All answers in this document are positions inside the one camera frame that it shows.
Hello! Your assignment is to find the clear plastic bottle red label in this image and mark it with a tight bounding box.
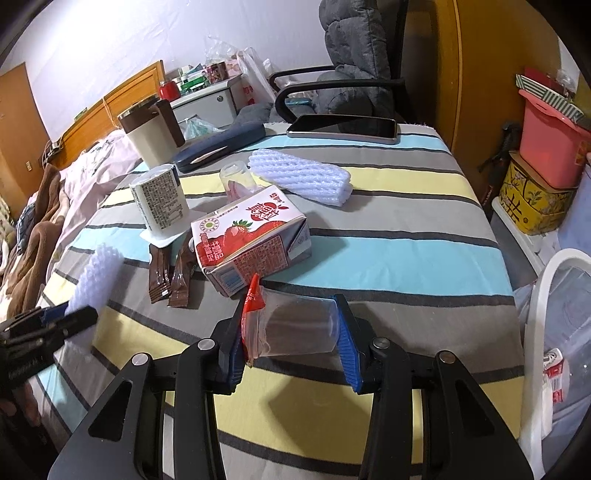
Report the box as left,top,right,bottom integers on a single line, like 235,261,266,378
543,348,566,403

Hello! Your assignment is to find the clear zip bag red seal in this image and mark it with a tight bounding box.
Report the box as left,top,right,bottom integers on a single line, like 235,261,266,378
242,274,339,366

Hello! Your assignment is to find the strawberry milk carton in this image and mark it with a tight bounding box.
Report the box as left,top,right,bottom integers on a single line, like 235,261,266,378
191,186,311,297

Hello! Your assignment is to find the white foam fruit net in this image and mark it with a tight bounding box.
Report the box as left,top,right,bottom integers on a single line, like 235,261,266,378
249,149,353,207

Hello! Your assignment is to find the clear plastic cup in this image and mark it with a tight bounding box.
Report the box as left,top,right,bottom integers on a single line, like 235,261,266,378
219,161,262,203

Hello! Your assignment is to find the white round trash bin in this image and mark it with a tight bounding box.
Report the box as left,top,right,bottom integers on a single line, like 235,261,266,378
516,248,590,479

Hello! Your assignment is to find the brown blanket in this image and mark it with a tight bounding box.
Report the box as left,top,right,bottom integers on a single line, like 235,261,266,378
1,165,69,320

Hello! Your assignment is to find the brown snack wrapper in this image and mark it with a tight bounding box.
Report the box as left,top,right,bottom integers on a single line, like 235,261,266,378
148,233,197,308

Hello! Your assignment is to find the pink bedding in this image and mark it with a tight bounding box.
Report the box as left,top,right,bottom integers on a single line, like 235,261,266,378
47,129,142,275

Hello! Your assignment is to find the white yogurt cup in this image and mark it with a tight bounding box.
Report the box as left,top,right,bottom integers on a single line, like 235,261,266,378
129,164,204,248

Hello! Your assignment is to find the white storage box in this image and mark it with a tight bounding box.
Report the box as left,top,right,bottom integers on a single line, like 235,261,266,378
490,198,560,290

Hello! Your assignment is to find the wooden headboard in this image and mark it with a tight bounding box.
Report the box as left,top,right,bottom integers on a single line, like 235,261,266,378
50,60,164,169

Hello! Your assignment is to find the beige brown thermos mug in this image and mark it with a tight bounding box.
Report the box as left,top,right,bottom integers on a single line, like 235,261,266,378
118,95,185,169

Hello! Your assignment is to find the light blue round bin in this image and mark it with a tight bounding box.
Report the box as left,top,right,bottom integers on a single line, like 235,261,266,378
558,163,591,255

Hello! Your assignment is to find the yellow floral box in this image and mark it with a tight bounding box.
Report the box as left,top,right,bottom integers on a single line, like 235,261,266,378
499,151,577,236

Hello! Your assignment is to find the green patterned plastic bag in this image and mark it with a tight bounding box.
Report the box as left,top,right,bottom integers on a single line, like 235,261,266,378
179,115,221,141

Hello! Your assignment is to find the striped tablecloth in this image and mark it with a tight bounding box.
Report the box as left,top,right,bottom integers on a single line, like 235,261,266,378
32,125,524,479

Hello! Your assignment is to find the red mug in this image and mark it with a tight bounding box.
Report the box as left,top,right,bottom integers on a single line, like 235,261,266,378
159,81,181,102

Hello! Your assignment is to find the dark blue glasses case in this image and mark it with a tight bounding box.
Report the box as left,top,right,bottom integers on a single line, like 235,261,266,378
171,122,266,173

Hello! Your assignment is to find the white bedside cabinet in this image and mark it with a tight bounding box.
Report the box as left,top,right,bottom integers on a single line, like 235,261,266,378
171,75,246,129

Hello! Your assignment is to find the pink plastic storage box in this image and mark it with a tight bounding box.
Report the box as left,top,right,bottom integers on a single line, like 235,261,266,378
518,89,590,189

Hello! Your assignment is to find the black smartphone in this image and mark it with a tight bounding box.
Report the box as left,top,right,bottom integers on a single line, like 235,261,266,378
287,114,400,144

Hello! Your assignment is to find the striped flat box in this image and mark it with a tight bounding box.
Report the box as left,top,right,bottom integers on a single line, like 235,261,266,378
515,74,590,130

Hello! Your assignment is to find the wooden wardrobe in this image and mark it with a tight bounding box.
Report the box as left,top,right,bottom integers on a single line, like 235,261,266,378
402,1,561,198

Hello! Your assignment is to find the black office chair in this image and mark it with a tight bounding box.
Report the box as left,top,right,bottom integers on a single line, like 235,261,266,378
270,1,412,123

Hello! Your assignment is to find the grey chair cushion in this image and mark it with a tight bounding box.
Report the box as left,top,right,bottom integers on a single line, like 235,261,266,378
315,1,394,118

